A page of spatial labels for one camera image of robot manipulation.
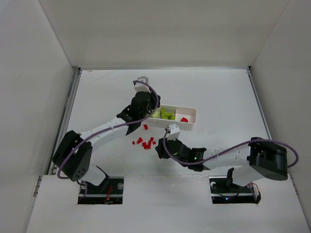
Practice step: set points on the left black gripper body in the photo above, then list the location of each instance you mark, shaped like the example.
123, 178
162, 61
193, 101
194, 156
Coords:
152, 104

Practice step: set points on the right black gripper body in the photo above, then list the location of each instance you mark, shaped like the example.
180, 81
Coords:
163, 149

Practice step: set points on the lime green 2x2 lego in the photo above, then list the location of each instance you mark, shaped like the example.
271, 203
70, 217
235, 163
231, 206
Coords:
156, 113

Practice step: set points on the lime green 2x4 lego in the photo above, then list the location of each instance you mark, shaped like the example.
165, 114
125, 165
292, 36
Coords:
167, 115

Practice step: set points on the red lego pile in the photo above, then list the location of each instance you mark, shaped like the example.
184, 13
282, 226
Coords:
146, 143

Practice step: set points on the red round lego piece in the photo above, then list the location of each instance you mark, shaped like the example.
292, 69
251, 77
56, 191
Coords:
184, 119

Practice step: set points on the white three-compartment tray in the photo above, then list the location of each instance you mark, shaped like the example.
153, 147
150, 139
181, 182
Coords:
180, 112

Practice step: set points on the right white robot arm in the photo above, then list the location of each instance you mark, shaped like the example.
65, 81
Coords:
253, 160

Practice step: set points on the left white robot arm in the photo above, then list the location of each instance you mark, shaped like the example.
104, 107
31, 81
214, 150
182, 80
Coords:
73, 155

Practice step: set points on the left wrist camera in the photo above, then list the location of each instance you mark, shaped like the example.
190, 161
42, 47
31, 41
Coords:
140, 84

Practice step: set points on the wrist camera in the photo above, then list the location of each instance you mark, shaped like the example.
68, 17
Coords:
140, 84
173, 132

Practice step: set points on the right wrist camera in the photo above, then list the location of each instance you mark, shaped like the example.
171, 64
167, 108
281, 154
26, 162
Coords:
173, 132

